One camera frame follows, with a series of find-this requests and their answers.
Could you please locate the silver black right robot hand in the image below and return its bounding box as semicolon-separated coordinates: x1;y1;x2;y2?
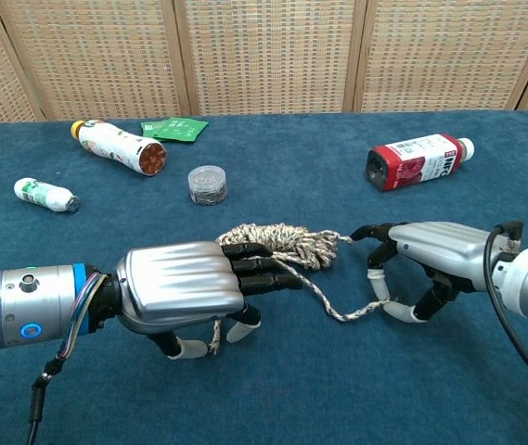
350;221;513;324

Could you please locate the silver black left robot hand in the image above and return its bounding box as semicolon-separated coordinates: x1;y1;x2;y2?
113;240;304;362

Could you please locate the beige braided rope bundle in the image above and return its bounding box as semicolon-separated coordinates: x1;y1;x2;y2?
207;222;393;356

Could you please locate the red juice bottle white cap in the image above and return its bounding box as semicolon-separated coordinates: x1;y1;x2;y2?
364;133;476;193

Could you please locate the clear round jar of clips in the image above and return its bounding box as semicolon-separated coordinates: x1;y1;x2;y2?
187;165;229;206

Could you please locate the white bottle with yellow cap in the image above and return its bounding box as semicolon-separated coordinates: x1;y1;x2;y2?
70;119;168;177

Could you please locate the large green sachet packet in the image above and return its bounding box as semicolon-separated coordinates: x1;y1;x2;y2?
154;117;211;144

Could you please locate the small green sachet packet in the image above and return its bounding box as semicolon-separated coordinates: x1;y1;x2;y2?
140;119;168;139

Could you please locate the blue table cloth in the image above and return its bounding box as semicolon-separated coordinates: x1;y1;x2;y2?
0;109;528;445

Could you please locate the small white green-label bottle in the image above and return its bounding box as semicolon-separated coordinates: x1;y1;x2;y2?
13;177;81;214

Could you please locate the woven wooden folding screen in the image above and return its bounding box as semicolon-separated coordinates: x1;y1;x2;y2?
0;0;528;125

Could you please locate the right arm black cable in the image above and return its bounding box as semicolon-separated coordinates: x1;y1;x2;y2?
483;220;528;407

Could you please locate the left arm wire cable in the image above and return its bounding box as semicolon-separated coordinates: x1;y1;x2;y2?
26;272;109;445

